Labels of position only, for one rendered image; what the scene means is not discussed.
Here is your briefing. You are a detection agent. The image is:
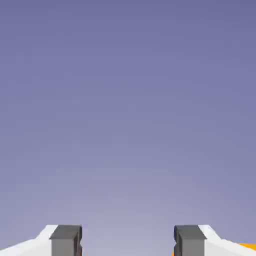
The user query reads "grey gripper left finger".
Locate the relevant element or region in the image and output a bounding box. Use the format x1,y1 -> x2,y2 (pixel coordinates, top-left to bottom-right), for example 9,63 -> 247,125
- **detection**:
0,224 -> 83,256

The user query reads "large orange box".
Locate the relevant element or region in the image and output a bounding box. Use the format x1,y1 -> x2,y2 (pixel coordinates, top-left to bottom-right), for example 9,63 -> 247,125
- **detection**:
237,243 -> 256,252

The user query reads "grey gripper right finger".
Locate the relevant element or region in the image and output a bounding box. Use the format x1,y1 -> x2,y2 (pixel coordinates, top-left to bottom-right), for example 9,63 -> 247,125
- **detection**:
173,224 -> 256,256

